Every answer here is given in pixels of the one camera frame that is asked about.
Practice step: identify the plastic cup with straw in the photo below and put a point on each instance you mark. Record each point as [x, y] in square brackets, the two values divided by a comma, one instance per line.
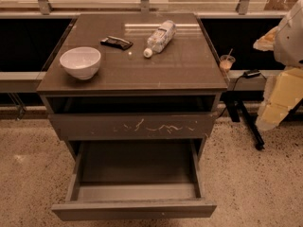
[226, 61]

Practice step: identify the dark brown drawer cabinet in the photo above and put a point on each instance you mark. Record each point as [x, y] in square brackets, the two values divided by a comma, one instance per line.
[183, 78]

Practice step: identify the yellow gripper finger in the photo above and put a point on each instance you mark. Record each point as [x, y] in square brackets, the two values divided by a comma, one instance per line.
[282, 93]
[266, 42]

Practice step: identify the clear plastic water bottle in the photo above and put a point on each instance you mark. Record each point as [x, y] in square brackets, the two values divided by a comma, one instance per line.
[160, 39]

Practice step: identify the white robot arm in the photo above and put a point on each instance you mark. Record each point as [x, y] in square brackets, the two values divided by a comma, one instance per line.
[288, 45]

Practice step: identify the black metal stand leg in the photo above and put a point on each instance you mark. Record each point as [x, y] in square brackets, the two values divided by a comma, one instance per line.
[234, 103]

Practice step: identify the black snack wrapper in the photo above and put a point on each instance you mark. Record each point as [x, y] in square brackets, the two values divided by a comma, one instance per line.
[116, 42]

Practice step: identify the scratched closed cabinet drawer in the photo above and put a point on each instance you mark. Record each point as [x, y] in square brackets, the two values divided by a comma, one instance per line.
[131, 126]

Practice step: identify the white ceramic bowl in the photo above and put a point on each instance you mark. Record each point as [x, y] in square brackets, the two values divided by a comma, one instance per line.
[81, 62]

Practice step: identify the black power adapter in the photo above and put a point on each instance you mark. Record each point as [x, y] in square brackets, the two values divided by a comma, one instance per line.
[251, 73]

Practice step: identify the open bottom cabinet drawer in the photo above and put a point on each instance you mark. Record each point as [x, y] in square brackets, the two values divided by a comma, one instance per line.
[135, 180]

